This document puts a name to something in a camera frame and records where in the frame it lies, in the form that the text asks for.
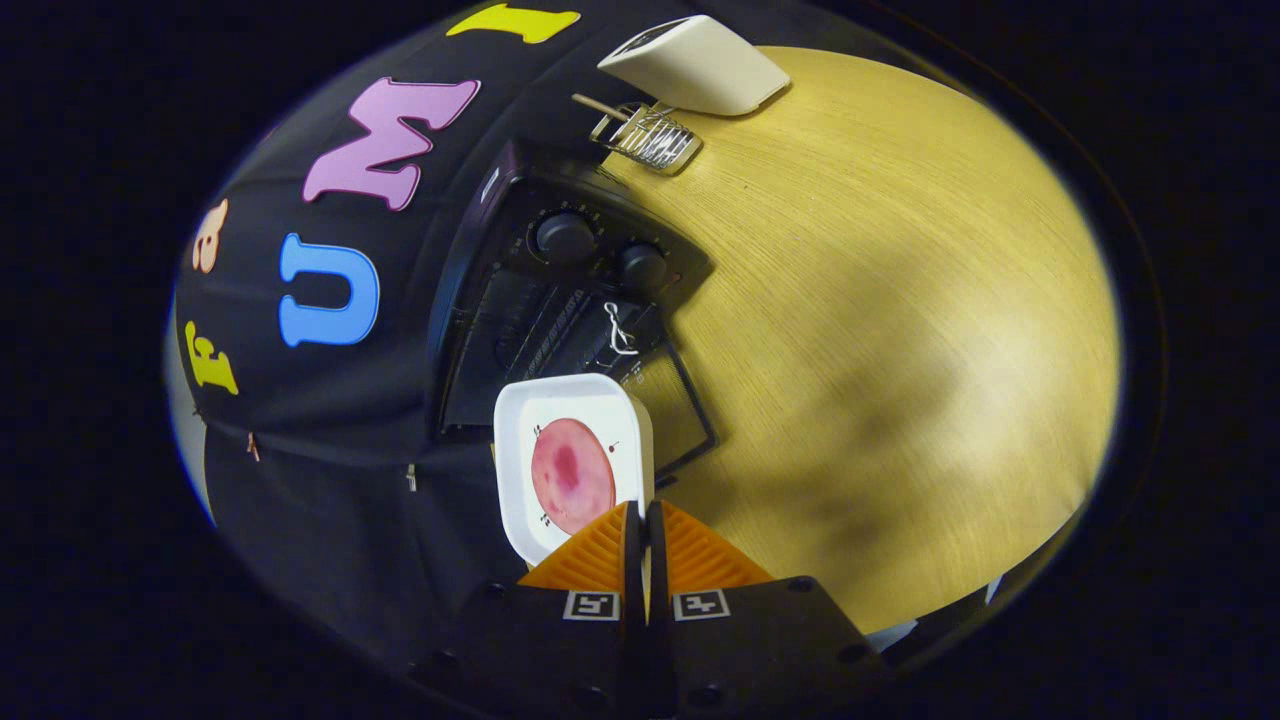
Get black toaster oven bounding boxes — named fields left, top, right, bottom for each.
left=428, top=138, right=719, bottom=481

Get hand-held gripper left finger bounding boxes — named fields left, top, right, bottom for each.
left=405, top=500, right=646, bottom=720

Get white pop-up toaster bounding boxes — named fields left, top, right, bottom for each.
left=597, top=15, right=791, bottom=117

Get black backdrop cloth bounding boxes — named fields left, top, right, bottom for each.
left=165, top=0, right=721, bottom=651

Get clear glass jar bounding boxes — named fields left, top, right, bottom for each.
left=588, top=98, right=703, bottom=176

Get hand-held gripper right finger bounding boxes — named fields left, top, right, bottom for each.
left=647, top=500, right=891, bottom=720

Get white square plate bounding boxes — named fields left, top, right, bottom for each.
left=494, top=373, right=656, bottom=568

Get pink ham slice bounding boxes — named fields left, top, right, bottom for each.
left=531, top=418, right=617, bottom=536

